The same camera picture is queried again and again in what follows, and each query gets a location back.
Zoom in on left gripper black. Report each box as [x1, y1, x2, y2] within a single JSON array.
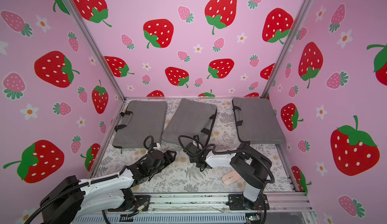
[[148, 150, 177, 179]]

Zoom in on grey laptop bag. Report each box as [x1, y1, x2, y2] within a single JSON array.
[[162, 99, 217, 145], [112, 100, 167, 149], [232, 97, 286, 145]]

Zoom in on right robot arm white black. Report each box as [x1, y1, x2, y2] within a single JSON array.
[[178, 135, 275, 211]]

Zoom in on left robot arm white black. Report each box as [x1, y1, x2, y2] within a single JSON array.
[[26, 136, 176, 224]]

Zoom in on pink computer mouse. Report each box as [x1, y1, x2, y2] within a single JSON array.
[[222, 170, 242, 186]]

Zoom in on floral patterned table mat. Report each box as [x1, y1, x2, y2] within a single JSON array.
[[95, 98, 294, 193]]

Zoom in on white ribbed vent strip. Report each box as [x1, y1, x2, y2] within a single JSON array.
[[71, 213, 249, 224]]

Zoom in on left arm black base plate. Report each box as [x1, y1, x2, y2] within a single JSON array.
[[107, 195, 151, 212]]

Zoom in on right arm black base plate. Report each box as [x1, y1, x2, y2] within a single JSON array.
[[226, 194, 270, 211]]

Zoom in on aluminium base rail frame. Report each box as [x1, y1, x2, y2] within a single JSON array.
[[58, 192, 319, 224]]

